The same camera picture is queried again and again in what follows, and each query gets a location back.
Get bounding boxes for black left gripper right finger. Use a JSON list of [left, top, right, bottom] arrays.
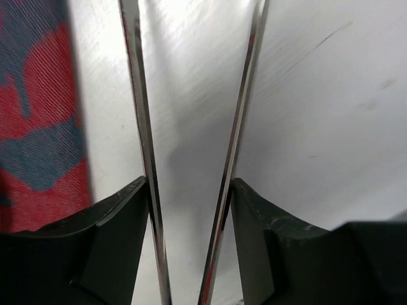
[[231, 179, 406, 304]]

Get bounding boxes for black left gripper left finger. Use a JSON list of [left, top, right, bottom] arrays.
[[1, 177, 148, 304]]

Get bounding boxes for metal tongs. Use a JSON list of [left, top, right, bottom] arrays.
[[119, 1, 270, 304]]

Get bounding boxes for red placemat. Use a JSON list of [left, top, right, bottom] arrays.
[[1, 1, 90, 233]]

